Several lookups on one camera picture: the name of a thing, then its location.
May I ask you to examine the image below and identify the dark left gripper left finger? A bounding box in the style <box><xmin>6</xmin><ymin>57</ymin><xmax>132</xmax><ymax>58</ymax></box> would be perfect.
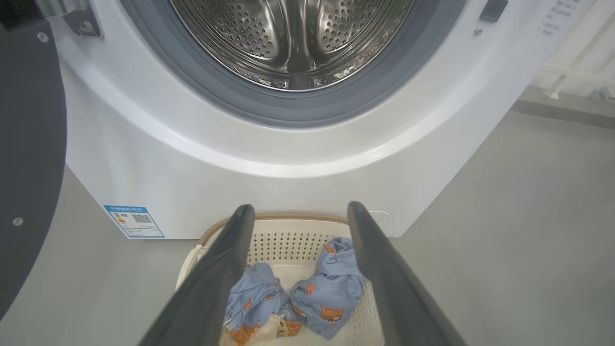
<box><xmin>138</xmin><ymin>204</ymin><xmax>256</xmax><ymax>346</ymax></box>

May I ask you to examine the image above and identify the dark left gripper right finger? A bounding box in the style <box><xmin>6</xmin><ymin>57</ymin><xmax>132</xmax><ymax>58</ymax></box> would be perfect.
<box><xmin>347</xmin><ymin>201</ymin><xmax>467</xmax><ymax>346</ymax></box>

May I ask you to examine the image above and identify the blue and cream printed garment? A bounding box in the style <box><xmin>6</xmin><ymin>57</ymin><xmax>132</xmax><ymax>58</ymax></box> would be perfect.
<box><xmin>223</xmin><ymin>262</ymin><xmax>304</xmax><ymax>346</ymax></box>

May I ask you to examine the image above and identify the blue printed garment with squiggle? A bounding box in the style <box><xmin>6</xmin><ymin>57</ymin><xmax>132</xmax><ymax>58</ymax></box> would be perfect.
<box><xmin>290</xmin><ymin>236</ymin><xmax>367</xmax><ymax>340</ymax></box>

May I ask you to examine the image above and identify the dark washing machine door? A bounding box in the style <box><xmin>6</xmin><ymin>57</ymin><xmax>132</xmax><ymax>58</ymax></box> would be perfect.
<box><xmin>0</xmin><ymin>0</ymin><xmax>68</xmax><ymax>320</ymax></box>

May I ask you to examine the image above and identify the white front-load washing machine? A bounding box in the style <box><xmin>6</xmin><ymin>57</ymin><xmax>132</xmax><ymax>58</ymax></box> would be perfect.
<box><xmin>48</xmin><ymin>0</ymin><xmax>599</xmax><ymax>239</ymax></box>

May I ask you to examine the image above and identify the stainless steel washing machine drum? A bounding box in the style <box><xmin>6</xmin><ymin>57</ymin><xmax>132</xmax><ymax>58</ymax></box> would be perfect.
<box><xmin>168</xmin><ymin>0</ymin><xmax>416</xmax><ymax>92</ymax></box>

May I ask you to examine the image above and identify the grey metal bracket with screws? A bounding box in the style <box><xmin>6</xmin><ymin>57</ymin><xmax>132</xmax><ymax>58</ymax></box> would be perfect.
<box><xmin>36</xmin><ymin>0</ymin><xmax>104</xmax><ymax>38</ymax></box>

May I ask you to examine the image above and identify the blue energy label sticker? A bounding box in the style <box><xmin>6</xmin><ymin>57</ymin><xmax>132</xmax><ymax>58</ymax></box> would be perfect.
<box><xmin>103</xmin><ymin>205</ymin><xmax>165</xmax><ymax>239</ymax></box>

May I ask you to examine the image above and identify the cream perforated laundry basket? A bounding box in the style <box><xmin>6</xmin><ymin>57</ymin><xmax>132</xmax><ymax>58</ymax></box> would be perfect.
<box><xmin>175</xmin><ymin>213</ymin><xmax>385</xmax><ymax>346</ymax></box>

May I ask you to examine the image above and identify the white pipe frame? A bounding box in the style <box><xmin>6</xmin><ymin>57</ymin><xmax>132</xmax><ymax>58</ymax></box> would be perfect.
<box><xmin>531</xmin><ymin>0</ymin><xmax>615</xmax><ymax>101</ymax></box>

